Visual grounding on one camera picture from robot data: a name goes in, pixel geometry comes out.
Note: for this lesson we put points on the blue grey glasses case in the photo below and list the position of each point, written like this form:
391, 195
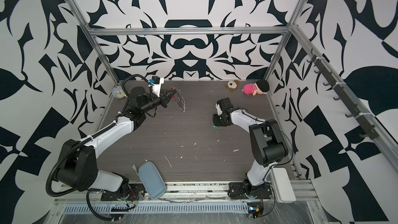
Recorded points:
151, 179

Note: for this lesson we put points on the brown white plush dog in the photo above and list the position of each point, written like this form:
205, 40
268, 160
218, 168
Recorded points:
232, 85

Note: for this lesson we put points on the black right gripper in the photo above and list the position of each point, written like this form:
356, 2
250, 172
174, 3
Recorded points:
215, 120

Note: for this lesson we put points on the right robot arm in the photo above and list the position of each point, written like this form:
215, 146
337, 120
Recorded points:
268, 144

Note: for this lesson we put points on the wall coat hook rack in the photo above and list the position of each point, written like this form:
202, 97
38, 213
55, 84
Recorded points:
344, 94

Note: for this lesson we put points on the white box on rail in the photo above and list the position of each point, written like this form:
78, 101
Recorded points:
282, 186

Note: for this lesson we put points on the pink doll black hair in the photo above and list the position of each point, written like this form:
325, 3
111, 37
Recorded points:
259, 87

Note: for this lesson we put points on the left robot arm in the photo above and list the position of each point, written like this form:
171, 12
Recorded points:
76, 168

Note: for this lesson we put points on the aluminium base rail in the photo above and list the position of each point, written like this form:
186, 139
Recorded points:
195, 191

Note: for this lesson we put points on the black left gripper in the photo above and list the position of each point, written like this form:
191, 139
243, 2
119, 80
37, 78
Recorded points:
164, 98

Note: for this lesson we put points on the red handled keyring tool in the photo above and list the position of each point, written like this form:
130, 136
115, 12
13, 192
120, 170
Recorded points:
180, 101

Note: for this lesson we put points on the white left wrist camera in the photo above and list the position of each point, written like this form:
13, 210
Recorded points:
155, 85

